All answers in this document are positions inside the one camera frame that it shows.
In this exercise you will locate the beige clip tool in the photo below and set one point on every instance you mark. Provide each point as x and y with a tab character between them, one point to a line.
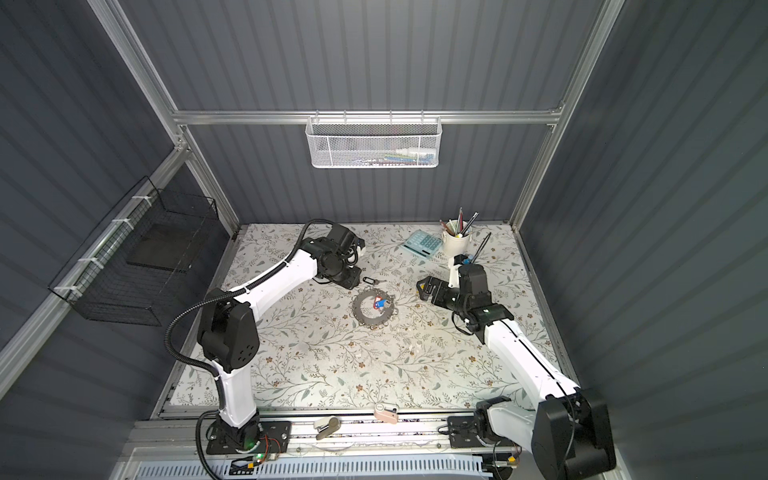
327	426

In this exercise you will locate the floral table mat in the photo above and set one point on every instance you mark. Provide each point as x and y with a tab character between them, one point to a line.
315	355

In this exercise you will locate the black wire side basket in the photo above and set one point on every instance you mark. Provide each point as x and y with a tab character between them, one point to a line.
149	264

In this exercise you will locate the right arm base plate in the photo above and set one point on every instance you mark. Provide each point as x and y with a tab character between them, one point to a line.
486	430

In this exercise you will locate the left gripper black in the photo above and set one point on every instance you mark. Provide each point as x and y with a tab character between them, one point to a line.
353	281

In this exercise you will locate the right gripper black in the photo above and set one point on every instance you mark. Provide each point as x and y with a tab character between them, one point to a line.
442	289

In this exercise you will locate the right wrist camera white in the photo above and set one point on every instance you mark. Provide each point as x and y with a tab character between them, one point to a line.
454	265

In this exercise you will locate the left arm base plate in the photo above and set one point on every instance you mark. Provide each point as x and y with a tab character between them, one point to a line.
263	437

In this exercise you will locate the teal calculator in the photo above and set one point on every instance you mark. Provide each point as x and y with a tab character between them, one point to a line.
422	244

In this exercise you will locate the white pen cup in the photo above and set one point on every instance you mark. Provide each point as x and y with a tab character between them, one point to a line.
454	245

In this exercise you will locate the grey beaded keyring coil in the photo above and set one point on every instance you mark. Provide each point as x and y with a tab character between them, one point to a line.
366	315

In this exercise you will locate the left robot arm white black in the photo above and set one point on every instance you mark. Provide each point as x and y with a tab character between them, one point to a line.
228	327

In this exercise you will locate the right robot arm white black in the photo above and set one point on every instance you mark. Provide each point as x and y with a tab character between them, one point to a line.
567	431

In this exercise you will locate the white wire wall basket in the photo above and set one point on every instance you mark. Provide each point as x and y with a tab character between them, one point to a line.
384	145

